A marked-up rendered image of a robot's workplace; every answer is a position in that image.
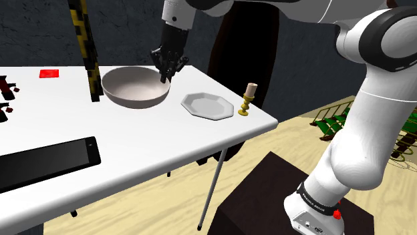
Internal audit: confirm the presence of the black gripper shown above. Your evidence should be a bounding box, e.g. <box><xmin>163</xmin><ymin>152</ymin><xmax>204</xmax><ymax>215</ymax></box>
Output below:
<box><xmin>150</xmin><ymin>21</ymin><xmax>190</xmax><ymax>83</ymax></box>

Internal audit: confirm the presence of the white round bowl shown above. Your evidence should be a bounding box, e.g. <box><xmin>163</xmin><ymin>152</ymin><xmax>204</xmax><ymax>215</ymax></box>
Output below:
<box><xmin>100</xmin><ymin>65</ymin><xmax>171</xmax><ymax>109</ymax></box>

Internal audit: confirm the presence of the white octagonal plate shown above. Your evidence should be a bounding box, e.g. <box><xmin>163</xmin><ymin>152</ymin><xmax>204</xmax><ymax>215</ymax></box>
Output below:
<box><xmin>180</xmin><ymin>92</ymin><xmax>235</xmax><ymax>122</ymax></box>

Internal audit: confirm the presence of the tall dark brown object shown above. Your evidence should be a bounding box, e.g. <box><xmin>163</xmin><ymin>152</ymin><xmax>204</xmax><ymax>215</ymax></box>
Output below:
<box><xmin>195</xmin><ymin>0</ymin><xmax>281</xmax><ymax>166</ymax></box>

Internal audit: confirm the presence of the white table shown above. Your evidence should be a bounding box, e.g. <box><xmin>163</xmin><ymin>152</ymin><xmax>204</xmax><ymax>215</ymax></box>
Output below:
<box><xmin>0</xmin><ymin>65</ymin><xmax>279</xmax><ymax>235</ymax></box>

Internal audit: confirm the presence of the gold candlestick with candle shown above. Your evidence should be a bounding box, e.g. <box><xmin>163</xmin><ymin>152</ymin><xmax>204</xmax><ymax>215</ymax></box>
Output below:
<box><xmin>237</xmin><ymin>82</ymin><xmax>259</xmax><ymax>117</ymax></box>

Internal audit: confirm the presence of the red flat card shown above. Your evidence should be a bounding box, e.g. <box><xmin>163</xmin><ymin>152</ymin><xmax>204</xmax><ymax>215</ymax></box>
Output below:
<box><xmin>39</xmin><ymin>69</ymin><xmax>60</xmax><ymax>79</ymax></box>

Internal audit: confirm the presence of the black tablet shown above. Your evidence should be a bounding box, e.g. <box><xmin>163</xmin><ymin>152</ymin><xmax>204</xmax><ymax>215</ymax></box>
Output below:
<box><xmin>0</xmin><ymin>136</ymin><xmax>102</xmax><ymax>194</ymax></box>

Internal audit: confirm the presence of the dark robot stand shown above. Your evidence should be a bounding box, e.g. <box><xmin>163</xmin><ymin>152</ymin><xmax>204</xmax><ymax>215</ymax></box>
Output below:
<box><xmin>206</xmin><ymin>151</ymin><xmax>376</xmax><ymax>235</ymax></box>

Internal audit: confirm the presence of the dark red black figure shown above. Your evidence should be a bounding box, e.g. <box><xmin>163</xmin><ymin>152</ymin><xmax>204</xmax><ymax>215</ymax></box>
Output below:
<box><xmin>0</xmin><ymin>102</ymin><xmax>14</xmax><ymax>124</ymax></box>
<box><xmin>0</xmin><ymin>75</ymin><xmax>20</xmax><ymax>101</ymax></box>

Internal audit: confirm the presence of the yellow black checkered tall post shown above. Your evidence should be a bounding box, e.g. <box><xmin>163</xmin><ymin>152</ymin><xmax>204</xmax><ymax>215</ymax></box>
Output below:
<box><xmin>67</xmin><ymin>0</ymin><xmax>104</xmax><ymax>103</ymax></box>

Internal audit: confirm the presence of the green gold frame rack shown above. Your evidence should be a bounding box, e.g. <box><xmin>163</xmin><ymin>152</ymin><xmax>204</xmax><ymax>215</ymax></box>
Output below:
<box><xmin>309</xmin><ymin>100</ymin><xmax>417</xmax><ymax>164</ymax></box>

